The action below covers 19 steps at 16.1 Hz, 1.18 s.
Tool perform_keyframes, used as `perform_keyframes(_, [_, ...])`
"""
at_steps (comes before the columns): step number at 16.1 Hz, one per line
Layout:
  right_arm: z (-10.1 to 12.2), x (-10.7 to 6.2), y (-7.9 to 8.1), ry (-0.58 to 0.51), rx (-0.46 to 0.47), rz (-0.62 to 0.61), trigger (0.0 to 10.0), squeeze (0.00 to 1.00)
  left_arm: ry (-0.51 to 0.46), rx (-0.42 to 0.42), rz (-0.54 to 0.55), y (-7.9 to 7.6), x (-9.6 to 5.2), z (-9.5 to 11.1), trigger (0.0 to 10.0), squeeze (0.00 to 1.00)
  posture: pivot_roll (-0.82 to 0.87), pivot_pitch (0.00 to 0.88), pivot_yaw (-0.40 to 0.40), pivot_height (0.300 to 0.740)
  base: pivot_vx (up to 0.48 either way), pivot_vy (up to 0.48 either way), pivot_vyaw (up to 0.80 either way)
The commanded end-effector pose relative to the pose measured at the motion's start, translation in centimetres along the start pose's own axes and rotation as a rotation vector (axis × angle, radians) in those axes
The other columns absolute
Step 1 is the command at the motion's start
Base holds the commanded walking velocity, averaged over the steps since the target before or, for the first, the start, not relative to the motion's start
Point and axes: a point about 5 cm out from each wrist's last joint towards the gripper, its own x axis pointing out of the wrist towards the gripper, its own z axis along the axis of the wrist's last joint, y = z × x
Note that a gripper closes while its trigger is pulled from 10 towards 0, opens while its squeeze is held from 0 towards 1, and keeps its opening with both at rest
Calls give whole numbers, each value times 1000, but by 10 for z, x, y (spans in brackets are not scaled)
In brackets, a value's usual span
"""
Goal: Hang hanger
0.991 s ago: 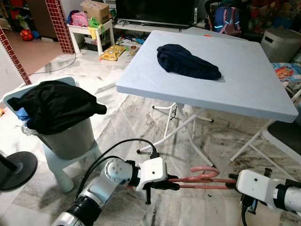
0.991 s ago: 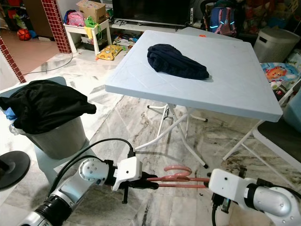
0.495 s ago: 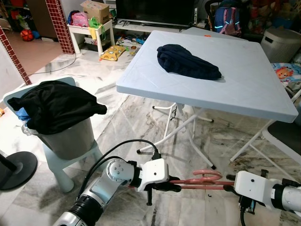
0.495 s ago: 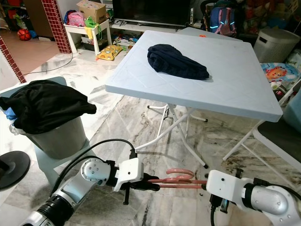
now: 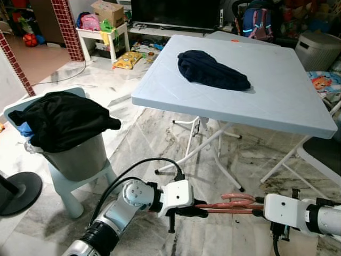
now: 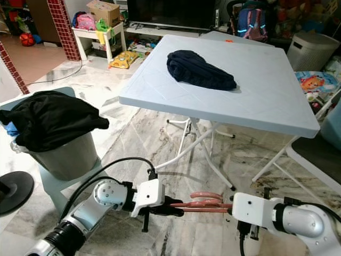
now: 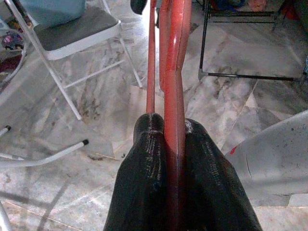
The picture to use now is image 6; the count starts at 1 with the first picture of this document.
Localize light blue folding table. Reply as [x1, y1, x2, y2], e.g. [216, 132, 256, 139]
[118, 31, 320, 190]

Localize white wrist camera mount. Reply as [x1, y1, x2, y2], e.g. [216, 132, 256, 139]
[232, 192, 280, 233]
[133, 179, 166, 218]

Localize yellow toy pack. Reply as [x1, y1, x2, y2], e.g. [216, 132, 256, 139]
[109, 51, 140, 70]

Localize light blue towel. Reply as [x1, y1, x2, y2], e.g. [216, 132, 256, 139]
[320, 101, 341, 150]

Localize red ball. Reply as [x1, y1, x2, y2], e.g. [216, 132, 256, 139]
[20, 33, 35, 47]

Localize red brick pillar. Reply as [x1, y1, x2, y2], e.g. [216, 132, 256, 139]
[0, 40, 30, 95]
[47, 0, 83, 62]

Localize blue cloth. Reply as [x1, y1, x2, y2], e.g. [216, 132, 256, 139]
[4, 122, 22, 138]

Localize pale blue child's chair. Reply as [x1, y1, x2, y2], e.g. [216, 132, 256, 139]
[0, 86, 107, 214]

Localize white lidded laundry basket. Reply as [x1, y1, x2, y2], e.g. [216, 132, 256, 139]
[288, 32, 334, 73]

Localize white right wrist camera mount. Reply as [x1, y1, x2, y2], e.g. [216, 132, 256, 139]
[232, 192, 280, 233]

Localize colourful cartoon cushion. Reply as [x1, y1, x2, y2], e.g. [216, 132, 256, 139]
[296, 71, 340, 97]

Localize brown cardboard box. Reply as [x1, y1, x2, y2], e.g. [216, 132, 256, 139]
[87, 0, 122, 27]

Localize black pedestal fan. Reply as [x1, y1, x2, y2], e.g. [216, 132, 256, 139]
[0, 171, 35, 217]

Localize navy blue garment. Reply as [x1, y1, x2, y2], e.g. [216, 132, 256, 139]
[166, 50, 238, 91]

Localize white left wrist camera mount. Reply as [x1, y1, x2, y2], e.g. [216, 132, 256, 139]
[133, 179, 166, 218]

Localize dark school backpack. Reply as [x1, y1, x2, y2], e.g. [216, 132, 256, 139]
[237, 6, 270, 42]

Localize pink bag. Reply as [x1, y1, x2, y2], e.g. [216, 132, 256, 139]
[75, 13, 98, 31]

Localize grey plastic bucket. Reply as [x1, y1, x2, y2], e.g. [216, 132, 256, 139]
[32, 133, 99, 181]

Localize black garment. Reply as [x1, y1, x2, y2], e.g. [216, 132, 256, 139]
[0, 91, 110, 154]

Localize black television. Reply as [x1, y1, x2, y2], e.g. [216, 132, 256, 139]
[127, 0, 218, 30]

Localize pink clothes hanger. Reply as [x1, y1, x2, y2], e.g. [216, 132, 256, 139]
[170, 191, 234, 214]

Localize small white side table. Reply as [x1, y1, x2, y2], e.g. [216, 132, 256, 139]
[72, 22, 128, 62]

